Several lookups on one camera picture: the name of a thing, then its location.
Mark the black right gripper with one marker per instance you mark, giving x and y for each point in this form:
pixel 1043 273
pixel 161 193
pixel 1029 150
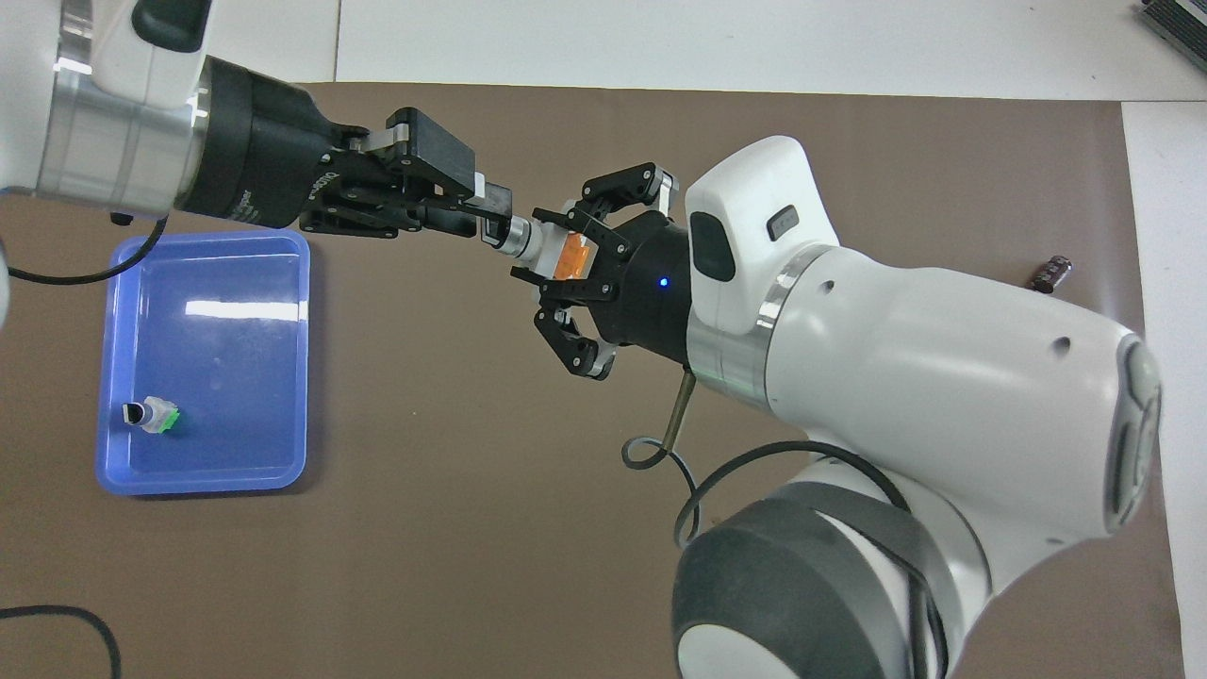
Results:
pixel 655 283

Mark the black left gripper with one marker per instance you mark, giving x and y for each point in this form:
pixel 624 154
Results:
pixel 264 151

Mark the orange-based switch with black knob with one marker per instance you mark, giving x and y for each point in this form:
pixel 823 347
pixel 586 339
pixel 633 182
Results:
pixel 570 256

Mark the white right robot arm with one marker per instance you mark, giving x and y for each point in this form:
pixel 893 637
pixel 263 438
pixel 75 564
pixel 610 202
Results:
pixel 924 396

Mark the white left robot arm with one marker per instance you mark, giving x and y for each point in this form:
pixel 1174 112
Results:
pixel 94 123

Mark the blue plastic tray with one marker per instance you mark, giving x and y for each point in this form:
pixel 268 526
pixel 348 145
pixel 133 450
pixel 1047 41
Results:
pixel 217 377

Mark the brown table mat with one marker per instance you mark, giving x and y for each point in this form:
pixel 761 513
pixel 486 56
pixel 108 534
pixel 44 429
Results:
pixel 471 528

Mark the small dark brown component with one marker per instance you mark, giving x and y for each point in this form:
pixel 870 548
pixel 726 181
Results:
pixel 1050 273

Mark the grey ribbed device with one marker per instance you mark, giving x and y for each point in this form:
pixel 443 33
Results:
pixel 1179 28

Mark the green-based rotary switch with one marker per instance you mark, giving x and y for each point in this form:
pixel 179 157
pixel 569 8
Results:
pixel 151 416

